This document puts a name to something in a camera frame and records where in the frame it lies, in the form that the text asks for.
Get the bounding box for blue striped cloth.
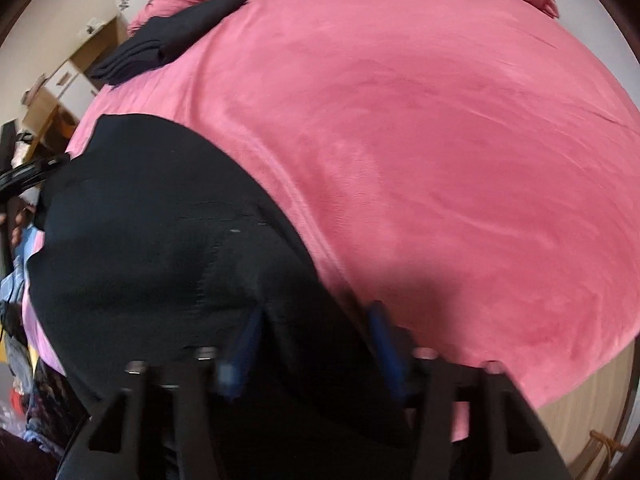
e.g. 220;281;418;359
0;225;37;311

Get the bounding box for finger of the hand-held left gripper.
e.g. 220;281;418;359
10;156;70;192

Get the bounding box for person's left hand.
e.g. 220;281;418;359
10;204;37;247

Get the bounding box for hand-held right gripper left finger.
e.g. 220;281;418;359
55;305;266;480

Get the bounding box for black pants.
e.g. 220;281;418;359
22;114;431;480
90;0;249;86

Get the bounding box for dark maroon garment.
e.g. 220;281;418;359
0;427;58;480

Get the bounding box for folded black pants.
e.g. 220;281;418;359
90;0;249;86

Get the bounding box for orange cord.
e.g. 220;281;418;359
589;429;632;461

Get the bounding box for person's patterned pants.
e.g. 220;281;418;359
25;360;91;441

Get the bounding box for pink bed blanket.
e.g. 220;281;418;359
20;0;640;441

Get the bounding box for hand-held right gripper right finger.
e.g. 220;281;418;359
367;301;573;480

